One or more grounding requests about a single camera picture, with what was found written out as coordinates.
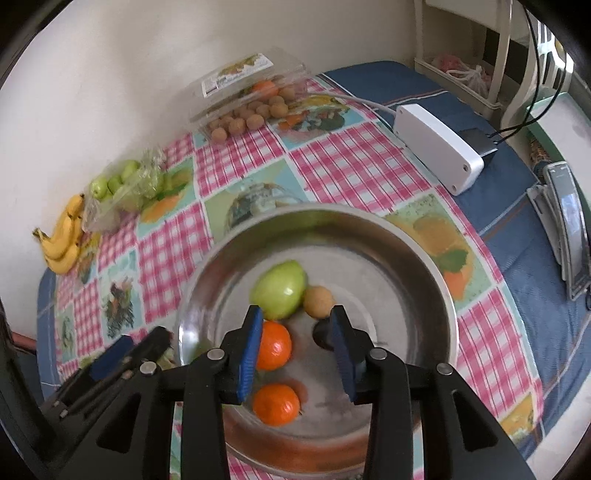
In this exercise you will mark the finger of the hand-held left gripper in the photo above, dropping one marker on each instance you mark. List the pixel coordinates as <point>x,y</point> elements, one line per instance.
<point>152,344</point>
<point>111,362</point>

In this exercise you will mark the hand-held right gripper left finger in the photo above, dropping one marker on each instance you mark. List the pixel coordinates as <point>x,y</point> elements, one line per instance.
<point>249,355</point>

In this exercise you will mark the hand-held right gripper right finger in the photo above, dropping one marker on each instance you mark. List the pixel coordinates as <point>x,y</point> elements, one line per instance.
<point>344,355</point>

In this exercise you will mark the orange tangerine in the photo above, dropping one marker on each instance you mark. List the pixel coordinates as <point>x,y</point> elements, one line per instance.
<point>265,89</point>
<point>276,405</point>
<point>277,346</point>

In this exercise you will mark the dark purple plum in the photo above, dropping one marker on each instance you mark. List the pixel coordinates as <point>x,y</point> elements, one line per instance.
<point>322,334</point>

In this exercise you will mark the round brown fruit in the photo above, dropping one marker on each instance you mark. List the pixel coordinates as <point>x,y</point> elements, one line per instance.
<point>319,302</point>

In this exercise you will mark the stainless steel bowl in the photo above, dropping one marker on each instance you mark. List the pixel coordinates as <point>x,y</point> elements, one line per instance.
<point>369,277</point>

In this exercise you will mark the pile of small green fruits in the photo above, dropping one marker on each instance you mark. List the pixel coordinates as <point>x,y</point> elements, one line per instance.
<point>129,170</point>

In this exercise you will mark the yellow banana bunch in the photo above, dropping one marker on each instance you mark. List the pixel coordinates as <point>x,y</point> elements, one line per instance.
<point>62,242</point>

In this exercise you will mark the clear plastic bag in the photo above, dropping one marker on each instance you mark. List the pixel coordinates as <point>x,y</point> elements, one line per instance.
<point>104,217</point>

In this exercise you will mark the pink checkered tablecloth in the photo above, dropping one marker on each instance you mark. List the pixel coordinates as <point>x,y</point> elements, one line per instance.
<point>351,161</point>

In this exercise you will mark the blue blanket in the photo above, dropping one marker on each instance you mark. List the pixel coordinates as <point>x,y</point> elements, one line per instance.
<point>521,258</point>

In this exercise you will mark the white plastic power box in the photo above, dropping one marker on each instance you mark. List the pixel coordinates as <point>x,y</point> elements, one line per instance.
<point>436,143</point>

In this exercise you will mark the pile of brown longans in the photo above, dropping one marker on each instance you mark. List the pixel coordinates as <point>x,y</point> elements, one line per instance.
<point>244,117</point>

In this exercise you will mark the black power adapter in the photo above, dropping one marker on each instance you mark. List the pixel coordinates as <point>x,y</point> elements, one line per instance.
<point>480,145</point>

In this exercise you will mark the clear plastic clamshell box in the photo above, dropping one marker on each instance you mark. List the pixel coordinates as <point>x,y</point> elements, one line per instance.
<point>240,76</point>

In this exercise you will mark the white plastic basket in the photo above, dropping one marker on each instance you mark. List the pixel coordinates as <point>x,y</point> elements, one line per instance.
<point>475,102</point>

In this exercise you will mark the white plastic bag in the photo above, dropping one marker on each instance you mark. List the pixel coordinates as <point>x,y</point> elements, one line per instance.
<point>466,74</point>

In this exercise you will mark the white board green edge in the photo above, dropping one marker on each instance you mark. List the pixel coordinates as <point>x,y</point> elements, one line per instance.
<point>565,124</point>

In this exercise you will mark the white chair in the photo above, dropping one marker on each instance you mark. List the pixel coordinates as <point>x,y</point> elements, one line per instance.
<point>501,69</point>

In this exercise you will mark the reddish brown rail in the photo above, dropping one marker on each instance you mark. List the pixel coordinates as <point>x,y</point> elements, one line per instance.
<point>21,341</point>

